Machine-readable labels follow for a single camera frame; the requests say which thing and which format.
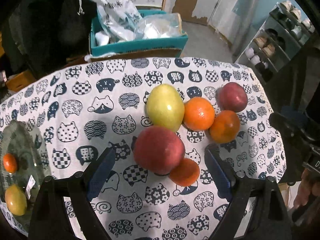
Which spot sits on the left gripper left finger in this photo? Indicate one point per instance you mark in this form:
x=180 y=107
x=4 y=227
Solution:
x=85 y=185

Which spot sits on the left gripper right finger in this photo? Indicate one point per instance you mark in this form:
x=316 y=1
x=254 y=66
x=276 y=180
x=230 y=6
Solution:
x=234 y=187

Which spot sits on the small mandarin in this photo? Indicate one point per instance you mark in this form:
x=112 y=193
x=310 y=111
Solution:
x=186 y=173
x=10 y=163

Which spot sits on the person's right hand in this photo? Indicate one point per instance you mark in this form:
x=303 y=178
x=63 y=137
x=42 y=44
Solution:
x=308 y=186

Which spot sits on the right large orange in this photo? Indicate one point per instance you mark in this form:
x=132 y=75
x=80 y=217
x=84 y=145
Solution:
x=225 y=127

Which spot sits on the large orange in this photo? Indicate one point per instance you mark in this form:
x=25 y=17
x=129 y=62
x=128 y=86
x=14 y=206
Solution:
x=225 y=127
x=199 y=114

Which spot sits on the green patterned glass bowl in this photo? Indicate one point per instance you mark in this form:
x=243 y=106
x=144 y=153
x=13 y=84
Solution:
x=29 y=149

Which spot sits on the dark red apple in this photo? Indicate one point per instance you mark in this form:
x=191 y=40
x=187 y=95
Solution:
x=232 y=97

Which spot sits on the big pink-red apple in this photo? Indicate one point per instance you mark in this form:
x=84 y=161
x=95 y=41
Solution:
x=158 y=150

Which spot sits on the cat pattern tablecloth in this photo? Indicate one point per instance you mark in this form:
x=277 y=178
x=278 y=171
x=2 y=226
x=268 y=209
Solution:
x=83 y=110

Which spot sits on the left large orange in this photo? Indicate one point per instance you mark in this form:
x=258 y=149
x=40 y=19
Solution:
x=199 y=114

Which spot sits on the shoe rack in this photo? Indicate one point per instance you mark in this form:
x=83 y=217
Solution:
x=277 y=41

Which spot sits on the wooden drawer box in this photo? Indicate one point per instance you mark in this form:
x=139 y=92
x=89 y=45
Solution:
x=20 y=81

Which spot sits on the teal cardboard box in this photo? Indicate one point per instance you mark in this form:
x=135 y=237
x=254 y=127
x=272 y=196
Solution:
x=170 y=47

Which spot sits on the clear plastic bag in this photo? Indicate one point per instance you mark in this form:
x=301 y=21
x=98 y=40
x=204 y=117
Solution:
x=159 y=26

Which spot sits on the black hanging coat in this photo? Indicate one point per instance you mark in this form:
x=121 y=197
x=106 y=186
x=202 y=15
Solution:
x=42 y=35

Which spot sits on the white printed plastic bag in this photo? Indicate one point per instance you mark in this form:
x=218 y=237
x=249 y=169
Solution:
x=118 y=18

